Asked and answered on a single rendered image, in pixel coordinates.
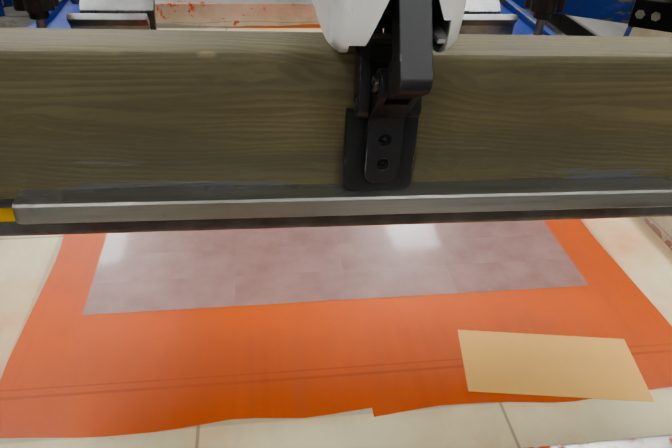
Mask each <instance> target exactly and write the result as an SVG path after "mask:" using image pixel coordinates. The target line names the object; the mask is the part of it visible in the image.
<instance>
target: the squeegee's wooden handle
mask: <svg viewBox="0 0 672 448"><path fill-rule="evenodd" d="M355 58H356V46H349V49H348V51H347V52H346V53H340V52H337V51H336V50H335V49H334V48H333V47H332V46H331V45H330V44H329V43H328V42H327V40H326V39H325V36H324V34H323V32H275V31H204V30H133V29H62V28H0V208H12V203H13V202H14V200H15V198H16V196H17V194H18V193H19V191H20V190H36V189H86V188H136V187H185V186H235V185H285V184H334V183H343V182H342V170H343V153H344V136H345V119H346V108H354V81H355ZM632 177H672V37H630V36H559V35H488V34H459V35H458V38H457V40H456V41H455V42H454V43H453V44H452V45H451V46H450V47H449V48H448V49H447V50H445V51H443V52H440V53H439V52H436V51H434V50H433V86H432V90H431V92H430V94H427V95H424V96H423V99H422V109H421V113H420V116H419V122H418V129H417V137H416V145H415V152H414V160H413V167H412V175H411V182H434V181H483V180H533V179H583V178H632Z"/></svg>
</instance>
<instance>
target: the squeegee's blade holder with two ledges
mask: <svg viewBox="0 0 672 448"><path fill-rule="evenodd" d="M639 207H672V177H632V178H583V179H533V180H483V181H434V182H410V185H409V186H408V187H407V188H404V189H385V190H352V191H350V190H347V189H345V188H344V186H343V183H334V184H285V185H235V186H185V187H136V188H86V189H36V190H20V191H19V193H18V194H17V196H16V198H15V200H14V202H13V203H12V210H13V213H14V217H15V220H16V223H18V224H56V223H93V222H129V221H166V220H202V219H238V218H275V217H311V216H348V215H384V214H420V213H457V212H493V211H530V210H566V209H602V208H639Z"/></svg>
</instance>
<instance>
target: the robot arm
mask: <svg viewBox="0 0 672 448"><path fill-rule="evenodd" d="M466 1H467V0H312V2H313V5H314V8H315V11H316V14H317V17H318V20H319V23H320V26H321V29H322V31H323V34H324V36H325V39H326V40H327V42H328V43H329V44H330V45H331V46H332V47H333V48H334V49H335V50H336V51H337V52H340V53H346V52H347V51H348V49H349V46H356V58H355V81H354V108H346V119H345V136H344V153H343V170H342V182H343V186H344V188H345V189H347V190H350V191H352V190H385V189H404V188H407V187H408V186H409V185H410V182H411V175H412V167H413V160H414V152H415V145H416V137H417V129H418V122H419V116H420V113H421V109H422V99H423V96H424V95H427V94H430V92H431V90H432V86H433V50H434V51H436V52H439V53H440V52H443V51H445V50H447V49H448V48H449V47H450V46H451V45H452V44H453V43H454V42H455V41H456V40H457V38H458V35H459V31H460V28H461V24H462V20H463V15H464V11H465V6H466ZM383 28H384V33H392V39H387V38H371V36H372V34H373V33H383ZM372 59H391V63H390V65H389V66H388V68H387V69H386V68H379V69H378V70H377V72H376V74H375V76H372V63H373V60H372ZM371 79H372V81H371Z"/></svg>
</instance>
